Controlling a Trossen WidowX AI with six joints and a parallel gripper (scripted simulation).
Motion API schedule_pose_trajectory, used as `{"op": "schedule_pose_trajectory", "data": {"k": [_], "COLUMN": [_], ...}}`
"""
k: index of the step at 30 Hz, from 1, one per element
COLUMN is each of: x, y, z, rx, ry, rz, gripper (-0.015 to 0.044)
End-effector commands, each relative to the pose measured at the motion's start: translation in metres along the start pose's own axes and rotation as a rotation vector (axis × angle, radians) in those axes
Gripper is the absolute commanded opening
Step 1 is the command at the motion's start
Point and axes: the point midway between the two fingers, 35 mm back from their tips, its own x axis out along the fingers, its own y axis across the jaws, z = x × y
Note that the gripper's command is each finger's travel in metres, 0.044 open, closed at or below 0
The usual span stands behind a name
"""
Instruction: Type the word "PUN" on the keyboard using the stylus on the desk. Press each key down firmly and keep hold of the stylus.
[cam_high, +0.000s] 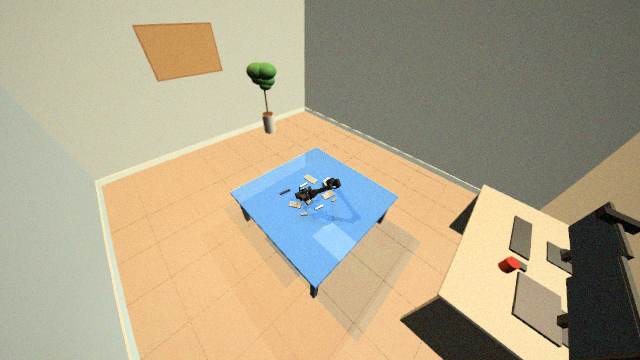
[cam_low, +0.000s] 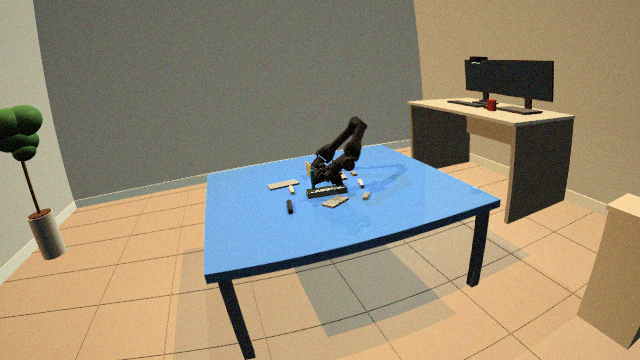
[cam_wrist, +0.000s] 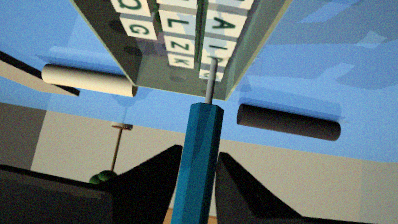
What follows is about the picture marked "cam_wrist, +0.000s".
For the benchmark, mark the teal stylus with grey tip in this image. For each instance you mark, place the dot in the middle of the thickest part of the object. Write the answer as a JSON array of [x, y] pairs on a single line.
[[199, 160]]

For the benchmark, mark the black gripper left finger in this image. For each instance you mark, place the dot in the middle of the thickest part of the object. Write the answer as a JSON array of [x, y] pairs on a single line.
[[142, 195]]

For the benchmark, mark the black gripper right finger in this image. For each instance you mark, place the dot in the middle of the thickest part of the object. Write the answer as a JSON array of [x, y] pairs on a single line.
[[242, 199]]

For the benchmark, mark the black cylinder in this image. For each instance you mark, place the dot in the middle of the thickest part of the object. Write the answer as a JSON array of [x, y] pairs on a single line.
[[288, 123]]

